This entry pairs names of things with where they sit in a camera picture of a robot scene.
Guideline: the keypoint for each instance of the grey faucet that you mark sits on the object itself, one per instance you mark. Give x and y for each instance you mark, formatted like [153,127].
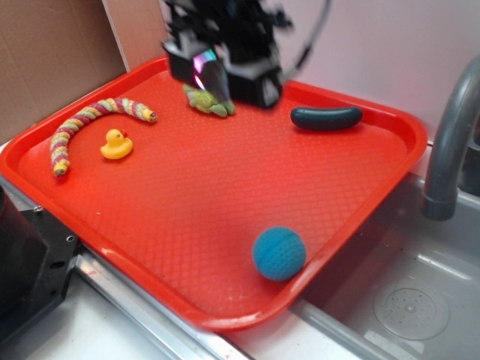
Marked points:
[454,159]

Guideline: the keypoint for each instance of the multicolour twisted rope toy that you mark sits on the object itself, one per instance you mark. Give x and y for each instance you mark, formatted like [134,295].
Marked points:
[60,139]

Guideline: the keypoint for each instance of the red plastic tray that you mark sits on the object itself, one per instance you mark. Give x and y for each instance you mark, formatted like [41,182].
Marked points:
[180,214]

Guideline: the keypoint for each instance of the yellow rubber duck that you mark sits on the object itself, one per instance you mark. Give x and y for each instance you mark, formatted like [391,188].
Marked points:
[117,146]

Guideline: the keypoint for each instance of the grey toy sink basin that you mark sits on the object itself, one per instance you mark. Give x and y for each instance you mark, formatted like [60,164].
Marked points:
[403,287]

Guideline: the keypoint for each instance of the dark green toy cucumber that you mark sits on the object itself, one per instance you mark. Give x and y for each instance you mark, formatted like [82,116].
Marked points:
[318,119]

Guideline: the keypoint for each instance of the green plush toy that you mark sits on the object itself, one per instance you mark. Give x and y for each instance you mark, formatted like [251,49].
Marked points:
[205,102]

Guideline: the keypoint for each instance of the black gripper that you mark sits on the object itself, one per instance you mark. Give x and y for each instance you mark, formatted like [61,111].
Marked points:
[203,34]

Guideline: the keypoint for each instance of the blue knitted ball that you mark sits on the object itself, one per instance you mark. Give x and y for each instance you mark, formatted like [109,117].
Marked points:
[279,253]

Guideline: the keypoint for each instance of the brown cardboard box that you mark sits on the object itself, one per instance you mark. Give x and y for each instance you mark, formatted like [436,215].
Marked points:
[52,53]

